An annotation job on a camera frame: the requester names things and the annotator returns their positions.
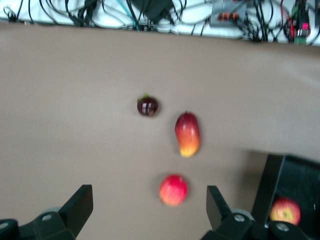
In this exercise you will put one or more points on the red yellow apple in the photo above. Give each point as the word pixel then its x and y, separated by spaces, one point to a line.
pixel 285 211

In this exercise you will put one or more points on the green circuit board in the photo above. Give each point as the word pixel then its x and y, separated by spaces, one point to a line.
pixel 301 37

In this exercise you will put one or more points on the red yellow mango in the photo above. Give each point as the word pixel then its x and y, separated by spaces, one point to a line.
pixel 187 135

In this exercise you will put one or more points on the black plastic box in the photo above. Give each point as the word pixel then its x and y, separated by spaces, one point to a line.
pixel 300 180

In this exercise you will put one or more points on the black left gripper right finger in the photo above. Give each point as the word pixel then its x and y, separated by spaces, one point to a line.
pixel 220 215

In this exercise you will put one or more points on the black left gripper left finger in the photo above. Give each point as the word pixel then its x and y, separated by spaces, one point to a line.
pixel 72 212

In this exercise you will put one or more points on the dark purple mangosteen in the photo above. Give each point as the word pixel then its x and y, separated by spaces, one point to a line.
pixel 148 106

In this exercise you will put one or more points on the black power adapter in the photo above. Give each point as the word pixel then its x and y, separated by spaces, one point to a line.
pixel 152 8

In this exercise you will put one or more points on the grey terminal box orange connectors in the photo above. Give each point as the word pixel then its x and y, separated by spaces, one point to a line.
pixel 225 10

